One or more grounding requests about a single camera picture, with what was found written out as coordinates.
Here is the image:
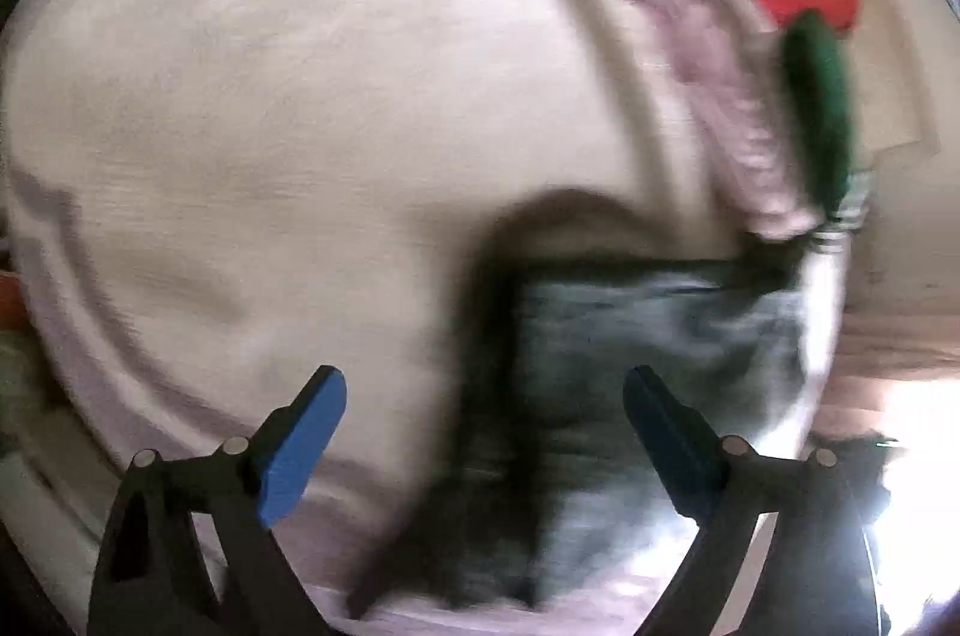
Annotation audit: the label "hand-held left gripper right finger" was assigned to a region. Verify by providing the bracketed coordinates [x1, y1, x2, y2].
[623, 365, 883, 636]

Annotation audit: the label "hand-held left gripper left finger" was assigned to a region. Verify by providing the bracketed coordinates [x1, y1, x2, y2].
[86, 365, 347, 636]

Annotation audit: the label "black leather jacket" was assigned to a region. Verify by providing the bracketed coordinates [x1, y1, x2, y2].
[345, 188, 835, 616]

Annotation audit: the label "green folded clothes white stripes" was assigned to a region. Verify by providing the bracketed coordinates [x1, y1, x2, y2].
[780, 9, 872, 256]

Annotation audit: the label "white sheet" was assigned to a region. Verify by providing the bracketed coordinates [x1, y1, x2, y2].
[0, 0, 872, 636]

